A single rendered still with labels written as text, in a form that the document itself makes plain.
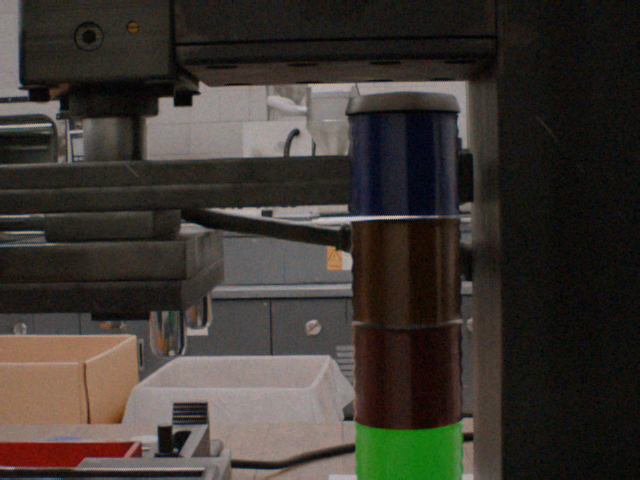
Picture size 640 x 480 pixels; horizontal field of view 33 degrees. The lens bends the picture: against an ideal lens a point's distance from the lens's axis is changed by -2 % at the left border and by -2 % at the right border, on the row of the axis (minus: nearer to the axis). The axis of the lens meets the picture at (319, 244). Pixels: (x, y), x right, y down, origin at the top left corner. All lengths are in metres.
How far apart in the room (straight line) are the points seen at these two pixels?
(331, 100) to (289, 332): 1.15
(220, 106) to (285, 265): 2.20
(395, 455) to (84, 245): 0.25
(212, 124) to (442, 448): 6.76
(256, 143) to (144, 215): 5.14
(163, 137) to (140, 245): 6.67
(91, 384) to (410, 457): 2.61
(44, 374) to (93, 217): 2.35
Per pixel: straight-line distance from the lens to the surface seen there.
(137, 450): 0.90
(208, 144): 7.10
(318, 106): 5.36
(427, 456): 0.36
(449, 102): 0.36
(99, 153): 0.62
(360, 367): 0.37
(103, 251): 0.56
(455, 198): 0.36
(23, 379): 2.95
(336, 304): 5.10
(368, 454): 0.37
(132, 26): 0.59
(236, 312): 5.16
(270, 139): 5.70
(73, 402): 2.92
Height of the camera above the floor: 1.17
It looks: 3 degrees down
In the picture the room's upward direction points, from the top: 1 degrees counter-clockwise
